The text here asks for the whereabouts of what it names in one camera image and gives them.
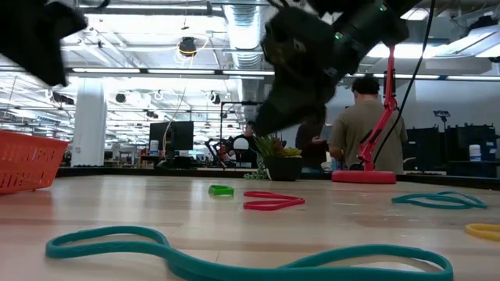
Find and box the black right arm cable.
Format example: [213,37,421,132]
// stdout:
[373,0,438,164]

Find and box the red rubber band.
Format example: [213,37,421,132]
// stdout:
[243,190,306,212]

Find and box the red desk lamp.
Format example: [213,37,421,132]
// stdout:
[330,44,398,185]

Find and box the white building column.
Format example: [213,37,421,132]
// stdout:
[71,76,109,168]

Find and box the black ceiling spotlight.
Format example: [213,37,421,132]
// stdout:
[178,36,198,58]

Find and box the teal rubber band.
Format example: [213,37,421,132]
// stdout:
[391,190,488,211]
[45,225,455,281]

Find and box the yellow rubber band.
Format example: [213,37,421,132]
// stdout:
[465,223,500,242]

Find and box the person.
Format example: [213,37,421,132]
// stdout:
[233,119,259,169]
[327,74,409,176]
[295,119,333,173]

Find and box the orange plastic basket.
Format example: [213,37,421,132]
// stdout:
[0,130,70,196]

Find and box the silver ventilation duct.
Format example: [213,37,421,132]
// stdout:
[223,3,270,118]

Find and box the green rubber band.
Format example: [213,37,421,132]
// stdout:
[208,184,235,197]

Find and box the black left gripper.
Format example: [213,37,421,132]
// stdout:
[0,0,89,87]

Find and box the black computer monitor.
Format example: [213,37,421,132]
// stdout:
[148,120,195,151]

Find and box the black cabinet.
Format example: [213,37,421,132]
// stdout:
[405,124,500,176]

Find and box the phone on stand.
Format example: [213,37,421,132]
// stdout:
[433,109,451,132]

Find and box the potted succulent plant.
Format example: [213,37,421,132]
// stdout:
[244,132,304,182]

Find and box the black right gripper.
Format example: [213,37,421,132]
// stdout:
[253,5,352,137]

